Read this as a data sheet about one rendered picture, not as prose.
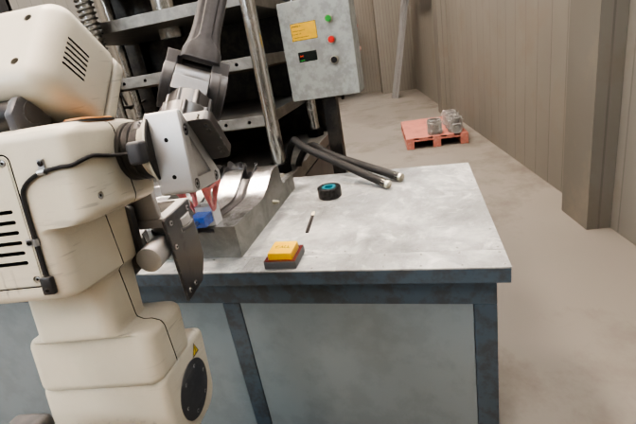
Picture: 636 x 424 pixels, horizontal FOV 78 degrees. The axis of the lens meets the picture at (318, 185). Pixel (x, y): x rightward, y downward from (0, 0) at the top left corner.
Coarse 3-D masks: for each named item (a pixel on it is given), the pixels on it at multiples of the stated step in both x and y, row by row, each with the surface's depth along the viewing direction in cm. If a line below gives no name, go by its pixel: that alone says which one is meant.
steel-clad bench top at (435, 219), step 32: (352, 192) 133; (384, 192) 128; (416, 192) 124; (448, 192) 120; (480, 192) 116; (288, 224) 116; (320, 224) 113; (352, 224) 109; (384, 224) 106; (416, 224) 103; (448, 224) 100; (480, 224) 97; (256, 256) 101; (320, 256) 95; (352, 256) 93; (384, 256) 90; (416, 256) 88; (448, 256) 86; (480, 256) 84
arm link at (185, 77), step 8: (176, 64) 63; (176, 72) 62; (184, 72) 62; (192, 72) 63; (200, 72) 64; (208, 72) 65; (176, 80) 60; (184, 80) 60; (192, 80) 61; (200, 80) 61; (208, 80) 63; (176, 88) 59; (192, 88) 60; (200, 88) 60
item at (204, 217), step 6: (198, 204) 102; (204, 204) 101; (198, 210) 101; (204, 210) 100; (210, 210) 100; (216, 210) 101; (198, 216) 98; (204, 216) 97; (210, 216) 99; (216, 216) 101; (198, 222) 97; (204, 222) 97; (210, 222) 99; (216, 222) 101
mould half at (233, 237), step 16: (224, 176) 130; (240, 176) 127; (256, 176) 125; (272, 176) 126; (288, 176) 142; (224, 192) 124; (256, 192) 120; (272, 192) 125; (288, 192) 139; (240, 208) 111; (256, 208) 113; (272, 208) 124; (224, 224) 101; (240, 224) 102; (256, 224) 112; (208, 240) 102; (224, 240) 101; (240, 240) 102; (208, 256) 104; (224, 256) 103; (240, 256) 102
